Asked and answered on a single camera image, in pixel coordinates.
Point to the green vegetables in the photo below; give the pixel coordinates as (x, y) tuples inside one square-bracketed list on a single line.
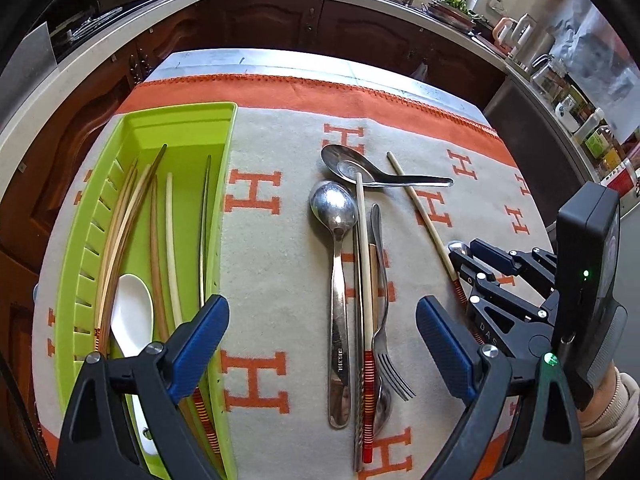
[(455, 4)]

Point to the white ceramic spoon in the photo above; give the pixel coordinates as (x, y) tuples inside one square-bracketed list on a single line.
[(131, 310)]

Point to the small steel spoon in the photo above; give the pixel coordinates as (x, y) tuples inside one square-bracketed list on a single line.
[(384, 415), (457, 249)]

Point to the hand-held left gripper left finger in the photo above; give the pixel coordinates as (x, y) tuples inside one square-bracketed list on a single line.
[(200, 340)]

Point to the orange beige printed blanket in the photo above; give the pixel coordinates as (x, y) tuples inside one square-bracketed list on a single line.
[(280, 260)]

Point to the green label bottle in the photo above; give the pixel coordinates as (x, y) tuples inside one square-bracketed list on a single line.
[(600, 142)]

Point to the pink white electric kettle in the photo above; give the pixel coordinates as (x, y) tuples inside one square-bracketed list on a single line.
[(502, 35)]

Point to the stainless steel splash guard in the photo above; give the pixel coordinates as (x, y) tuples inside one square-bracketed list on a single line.
[(32, 55)]

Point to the white plastic bottle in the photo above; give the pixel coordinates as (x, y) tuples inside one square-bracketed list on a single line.
[(587, 127)]

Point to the white plastic bag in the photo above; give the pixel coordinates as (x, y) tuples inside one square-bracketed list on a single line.
[(420, 71)]

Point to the steel basin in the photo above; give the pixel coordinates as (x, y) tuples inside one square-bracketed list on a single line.
[(450, 19)]

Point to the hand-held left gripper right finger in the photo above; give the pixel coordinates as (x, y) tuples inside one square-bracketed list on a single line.
[(442, 345)]

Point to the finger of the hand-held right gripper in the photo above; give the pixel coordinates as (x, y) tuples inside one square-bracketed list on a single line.
[(500, 260), (505, 317)]

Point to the steel kettle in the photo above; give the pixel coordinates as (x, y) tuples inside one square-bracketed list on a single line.
[(537, 45)]

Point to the red label white jar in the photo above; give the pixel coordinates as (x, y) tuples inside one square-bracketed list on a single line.
[(622, 177)]

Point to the wide steel soup spoon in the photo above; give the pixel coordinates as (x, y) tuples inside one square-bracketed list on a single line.
[(335, 157)]

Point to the grey metal chopstick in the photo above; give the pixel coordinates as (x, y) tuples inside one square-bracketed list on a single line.
[(357, 385)]

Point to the glass pitcher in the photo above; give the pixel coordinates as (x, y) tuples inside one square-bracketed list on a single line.
[(550, 77)]

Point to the person's right forearm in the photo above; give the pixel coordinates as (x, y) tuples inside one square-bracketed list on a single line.
[(610, 435)]

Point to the large steel spoon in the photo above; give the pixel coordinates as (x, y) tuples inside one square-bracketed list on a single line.
[(332, 207)]

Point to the steel fork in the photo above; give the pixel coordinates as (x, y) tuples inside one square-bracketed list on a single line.
[(376, 220)]

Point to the black gas stove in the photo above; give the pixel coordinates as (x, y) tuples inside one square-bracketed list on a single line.
[(100, 20)]

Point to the green plastic utensil tray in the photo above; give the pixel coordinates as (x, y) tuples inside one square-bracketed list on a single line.
[(150, 125)]

